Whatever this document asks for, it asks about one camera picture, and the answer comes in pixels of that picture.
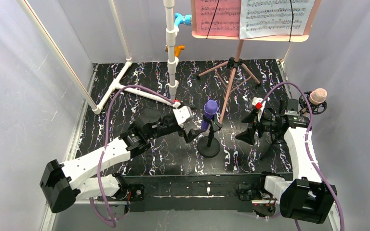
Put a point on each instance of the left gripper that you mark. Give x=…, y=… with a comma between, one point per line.
x=187, y=130

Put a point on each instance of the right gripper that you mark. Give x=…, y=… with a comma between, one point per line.
x=258, y=123

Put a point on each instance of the black round-base mic stand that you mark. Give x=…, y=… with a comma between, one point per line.
x=208, y=146

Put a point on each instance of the purple microphone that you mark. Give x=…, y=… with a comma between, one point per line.
x=210, y=109

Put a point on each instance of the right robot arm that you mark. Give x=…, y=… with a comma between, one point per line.
x=306, y=197

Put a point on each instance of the black tripod mic stand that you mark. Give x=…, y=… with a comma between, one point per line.
x=296, y=113

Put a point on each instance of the pink music stand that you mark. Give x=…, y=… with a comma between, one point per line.
x=235, y=62

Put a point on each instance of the pink microphone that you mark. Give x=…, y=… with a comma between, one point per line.
x=317, y=99

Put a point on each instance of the orange clip on pipe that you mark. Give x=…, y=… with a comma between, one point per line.
x=178, y=50

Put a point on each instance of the white sheet music page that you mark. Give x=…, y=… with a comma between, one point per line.
x=262, y=18

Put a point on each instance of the pink sheet music page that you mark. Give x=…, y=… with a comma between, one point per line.
x=217, y=17

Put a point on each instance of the blue clip on pipe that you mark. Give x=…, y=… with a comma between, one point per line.
x=182, y=19

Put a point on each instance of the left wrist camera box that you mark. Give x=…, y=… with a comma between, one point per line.
x=182, y=112

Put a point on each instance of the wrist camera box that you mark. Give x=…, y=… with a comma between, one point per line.
x=182, y=112
x=259, y=105

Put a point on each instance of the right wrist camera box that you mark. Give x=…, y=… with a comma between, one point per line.
x=259, y=105

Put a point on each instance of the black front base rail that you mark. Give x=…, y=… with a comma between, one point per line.
x=193, y=192

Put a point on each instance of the white PVC pipe frame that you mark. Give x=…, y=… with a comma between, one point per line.
x=105, y=31

